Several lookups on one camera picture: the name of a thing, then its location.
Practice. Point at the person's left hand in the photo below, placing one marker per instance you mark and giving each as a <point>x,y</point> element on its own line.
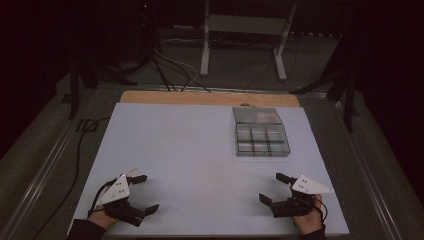
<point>101,218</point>

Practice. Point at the person's right hand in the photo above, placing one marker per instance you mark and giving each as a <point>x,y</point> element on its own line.
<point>310,223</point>

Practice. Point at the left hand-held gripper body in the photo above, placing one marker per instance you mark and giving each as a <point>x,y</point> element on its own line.
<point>115,193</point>

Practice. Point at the clear plastic compartment box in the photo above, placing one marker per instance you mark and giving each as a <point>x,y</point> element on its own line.
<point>261,135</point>

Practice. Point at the wooden table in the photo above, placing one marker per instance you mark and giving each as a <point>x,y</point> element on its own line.
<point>186,98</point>

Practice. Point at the black metal stand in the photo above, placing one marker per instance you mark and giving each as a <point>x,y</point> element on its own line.
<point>348,100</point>
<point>74,90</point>

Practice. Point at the metal floor rail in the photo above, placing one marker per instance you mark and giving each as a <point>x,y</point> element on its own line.
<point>40,176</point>
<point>370,173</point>

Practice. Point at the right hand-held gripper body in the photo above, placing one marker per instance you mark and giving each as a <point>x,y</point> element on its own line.
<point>293,207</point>

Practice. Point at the white table board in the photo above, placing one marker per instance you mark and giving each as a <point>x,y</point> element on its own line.
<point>186,160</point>

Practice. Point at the white metal stand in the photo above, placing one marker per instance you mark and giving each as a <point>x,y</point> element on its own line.
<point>246,25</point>

